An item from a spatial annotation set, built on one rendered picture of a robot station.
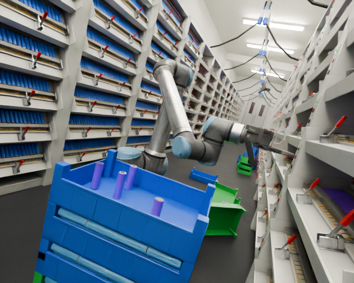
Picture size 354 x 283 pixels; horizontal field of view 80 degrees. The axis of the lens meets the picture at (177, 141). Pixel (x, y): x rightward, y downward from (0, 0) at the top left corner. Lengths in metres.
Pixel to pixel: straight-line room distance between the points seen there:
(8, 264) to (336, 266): 1.01
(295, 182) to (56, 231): 0.80
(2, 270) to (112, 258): 0.66
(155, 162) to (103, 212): 0.94
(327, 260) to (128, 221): 0.35
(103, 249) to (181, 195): 0.23
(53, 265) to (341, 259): 0.54
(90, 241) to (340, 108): 0.88
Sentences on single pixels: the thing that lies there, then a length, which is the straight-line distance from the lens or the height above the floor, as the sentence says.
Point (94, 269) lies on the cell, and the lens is 0.50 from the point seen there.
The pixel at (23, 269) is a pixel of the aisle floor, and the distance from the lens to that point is 1.07.
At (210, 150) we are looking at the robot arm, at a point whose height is 0.58.
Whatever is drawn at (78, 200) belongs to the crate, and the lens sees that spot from 0.45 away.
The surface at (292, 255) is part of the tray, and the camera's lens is 0.87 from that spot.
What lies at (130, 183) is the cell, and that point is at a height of 0.50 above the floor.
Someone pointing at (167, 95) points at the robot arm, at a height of 0.75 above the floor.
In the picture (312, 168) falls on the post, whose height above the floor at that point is 0.64.
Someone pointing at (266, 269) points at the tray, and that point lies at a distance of 1.08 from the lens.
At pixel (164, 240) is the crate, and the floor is 0.50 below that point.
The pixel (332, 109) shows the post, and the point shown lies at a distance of 0.95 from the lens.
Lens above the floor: 0.73
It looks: 10 degrees down
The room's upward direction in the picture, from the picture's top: 16 degrees clockwise
